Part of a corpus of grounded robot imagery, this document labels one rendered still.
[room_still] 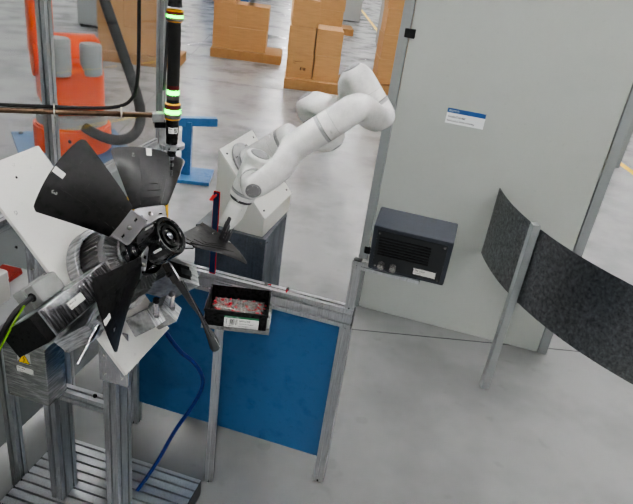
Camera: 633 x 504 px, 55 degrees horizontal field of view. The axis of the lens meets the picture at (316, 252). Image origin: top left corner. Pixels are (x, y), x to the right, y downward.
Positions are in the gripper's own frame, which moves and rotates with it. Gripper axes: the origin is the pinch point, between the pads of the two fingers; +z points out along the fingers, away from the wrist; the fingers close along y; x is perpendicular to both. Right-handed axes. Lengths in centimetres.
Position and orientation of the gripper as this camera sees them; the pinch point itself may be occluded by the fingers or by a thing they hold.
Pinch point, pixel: (225, 235)
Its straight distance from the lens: 206.1
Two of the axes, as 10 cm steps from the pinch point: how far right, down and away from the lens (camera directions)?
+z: -4.1, 7.8, 4.8
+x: 8.7, 4.8, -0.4
